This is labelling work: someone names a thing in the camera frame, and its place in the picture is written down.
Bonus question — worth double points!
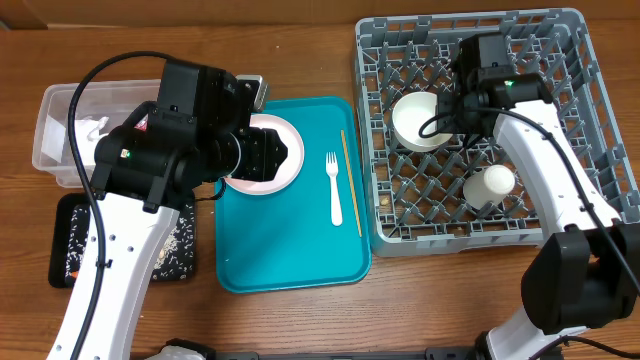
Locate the white bowl with peanuts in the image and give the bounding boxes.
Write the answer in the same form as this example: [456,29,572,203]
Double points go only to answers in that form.
[391,92,452,152]

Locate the white cup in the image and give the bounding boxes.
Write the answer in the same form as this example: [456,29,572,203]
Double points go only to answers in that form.
[463,165,515,209]

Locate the white tissue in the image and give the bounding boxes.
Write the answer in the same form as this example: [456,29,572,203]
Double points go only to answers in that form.
[75,116,109,167]

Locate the red snack wrapper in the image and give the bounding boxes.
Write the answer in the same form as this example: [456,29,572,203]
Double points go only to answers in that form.
[135,116,148,131]

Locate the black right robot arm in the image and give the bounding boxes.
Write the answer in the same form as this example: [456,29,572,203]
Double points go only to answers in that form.
[432,32,639,359]

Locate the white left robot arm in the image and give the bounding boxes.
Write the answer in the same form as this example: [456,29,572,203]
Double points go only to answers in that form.
[49,57,288,359]

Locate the grey dishwasher rack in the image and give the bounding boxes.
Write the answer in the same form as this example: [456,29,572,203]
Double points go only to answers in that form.
[355,8,639,257]

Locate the large pink plate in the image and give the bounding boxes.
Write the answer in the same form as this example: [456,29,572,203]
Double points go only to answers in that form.
[227,114,305,196]

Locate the white plastic fork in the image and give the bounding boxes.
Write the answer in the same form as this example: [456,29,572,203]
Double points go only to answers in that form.
[326,152,343,226]

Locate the wooden chopstick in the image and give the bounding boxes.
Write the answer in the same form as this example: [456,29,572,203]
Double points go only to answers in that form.
[341,129,362,237]

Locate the teal plastic tray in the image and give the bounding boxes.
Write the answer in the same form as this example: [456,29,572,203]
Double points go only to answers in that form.
[215,96,372,293]

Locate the spilled rice and peanuts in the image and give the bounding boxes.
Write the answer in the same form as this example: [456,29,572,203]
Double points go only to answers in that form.
[62,202,196,287]

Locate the clear plastic bin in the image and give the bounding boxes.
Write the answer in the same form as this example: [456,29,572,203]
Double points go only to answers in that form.
[32,80,160,188]

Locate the black tray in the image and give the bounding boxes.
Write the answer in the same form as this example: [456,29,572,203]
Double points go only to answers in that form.
[48,193,196,288]

